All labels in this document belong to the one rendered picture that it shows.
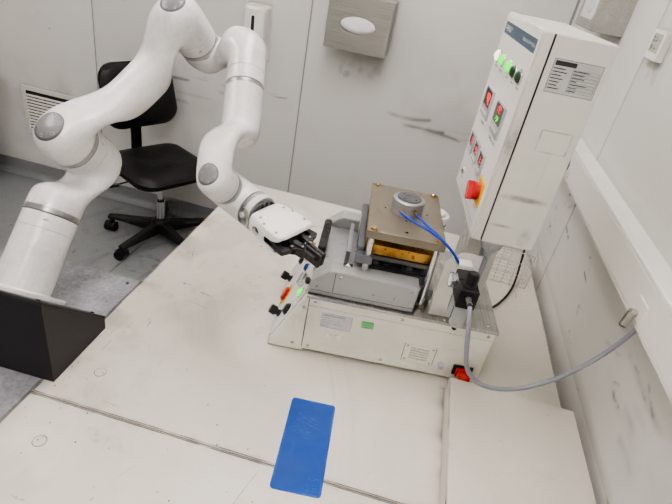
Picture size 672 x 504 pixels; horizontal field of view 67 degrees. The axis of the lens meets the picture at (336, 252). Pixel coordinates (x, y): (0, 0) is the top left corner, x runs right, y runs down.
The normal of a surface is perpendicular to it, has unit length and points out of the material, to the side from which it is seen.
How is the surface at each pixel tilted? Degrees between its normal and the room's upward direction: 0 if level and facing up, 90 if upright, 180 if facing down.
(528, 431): 0
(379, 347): 90
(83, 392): 0
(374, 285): 90
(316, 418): 0
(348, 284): 90
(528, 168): 90
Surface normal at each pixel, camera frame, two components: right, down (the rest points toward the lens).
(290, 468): 0.17, -0.84
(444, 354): -0.11, 0.50
